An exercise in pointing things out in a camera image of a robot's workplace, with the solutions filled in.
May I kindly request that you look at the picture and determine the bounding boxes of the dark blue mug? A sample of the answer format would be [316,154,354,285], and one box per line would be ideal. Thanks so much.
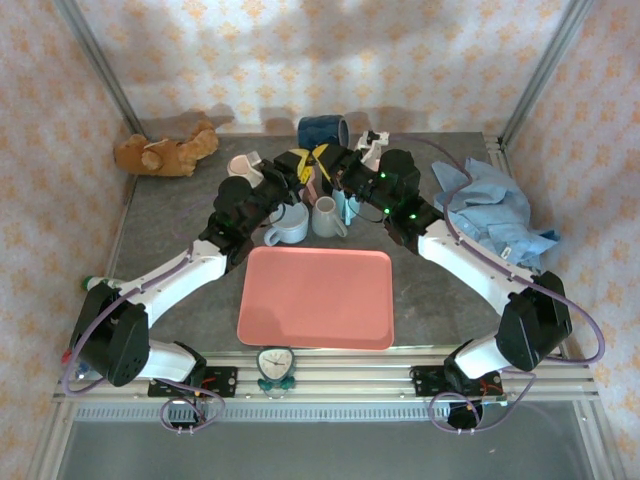
[297,114,352,149]

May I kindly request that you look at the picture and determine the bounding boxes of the pale pink faceted mug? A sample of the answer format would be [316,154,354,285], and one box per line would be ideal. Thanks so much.
[227,154,265,191]

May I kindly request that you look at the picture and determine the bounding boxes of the grey mug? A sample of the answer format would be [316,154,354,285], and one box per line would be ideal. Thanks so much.
[311,195,349,239]

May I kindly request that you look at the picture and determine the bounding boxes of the brown teddy bear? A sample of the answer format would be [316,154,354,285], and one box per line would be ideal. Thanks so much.
[113,119,220,179]

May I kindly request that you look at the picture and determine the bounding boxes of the light blue shirt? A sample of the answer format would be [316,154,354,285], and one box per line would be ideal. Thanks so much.
[430,157,560,274]

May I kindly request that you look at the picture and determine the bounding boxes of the pink plastic tray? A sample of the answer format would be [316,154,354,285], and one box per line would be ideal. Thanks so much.
[236,245,396,354]

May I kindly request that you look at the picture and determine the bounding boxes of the white bottle with green cap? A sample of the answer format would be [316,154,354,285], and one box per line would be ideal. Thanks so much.
[81,274,125,294]

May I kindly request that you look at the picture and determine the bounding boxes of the teal alarm clock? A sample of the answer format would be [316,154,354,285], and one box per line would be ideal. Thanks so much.
[254,346,298,400]

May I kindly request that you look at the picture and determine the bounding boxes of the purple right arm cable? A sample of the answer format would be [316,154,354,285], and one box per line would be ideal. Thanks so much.
[387,132,607,437]

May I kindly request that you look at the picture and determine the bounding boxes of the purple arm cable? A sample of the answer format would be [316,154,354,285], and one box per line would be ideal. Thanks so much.
[387,132,607,437]
[59,197,225,435]

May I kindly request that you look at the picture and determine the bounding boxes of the aluminium frame post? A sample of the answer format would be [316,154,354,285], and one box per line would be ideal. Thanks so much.
[499,0,595,147]
[52,0,147,141]

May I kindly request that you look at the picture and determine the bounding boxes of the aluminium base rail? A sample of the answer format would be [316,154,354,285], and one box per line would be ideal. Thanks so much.
[52,349,600,404]

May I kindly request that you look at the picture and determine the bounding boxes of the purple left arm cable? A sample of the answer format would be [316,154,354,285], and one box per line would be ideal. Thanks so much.
[59,197,225,435]

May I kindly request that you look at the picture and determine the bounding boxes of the grey slotted cable duct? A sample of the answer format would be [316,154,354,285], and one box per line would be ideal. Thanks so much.
[73,405,451,423]

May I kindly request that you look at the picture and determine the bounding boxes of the black cable junction box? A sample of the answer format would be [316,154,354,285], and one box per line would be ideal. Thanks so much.
[447,402,485,432]

